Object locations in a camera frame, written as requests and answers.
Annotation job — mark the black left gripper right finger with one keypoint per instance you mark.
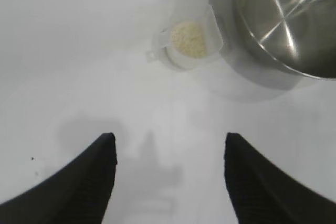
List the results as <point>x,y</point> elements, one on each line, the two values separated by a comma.
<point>270,195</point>

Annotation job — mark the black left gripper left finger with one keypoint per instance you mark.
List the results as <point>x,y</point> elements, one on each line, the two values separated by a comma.
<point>65,195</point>

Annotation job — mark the translucent plastic measuring cup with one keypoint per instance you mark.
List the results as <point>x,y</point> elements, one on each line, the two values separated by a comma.
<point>210,35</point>

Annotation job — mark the large stainless steel bowl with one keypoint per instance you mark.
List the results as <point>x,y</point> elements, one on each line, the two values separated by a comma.
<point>288,24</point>

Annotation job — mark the white rice grains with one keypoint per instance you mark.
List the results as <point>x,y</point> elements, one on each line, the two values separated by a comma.
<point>189,39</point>

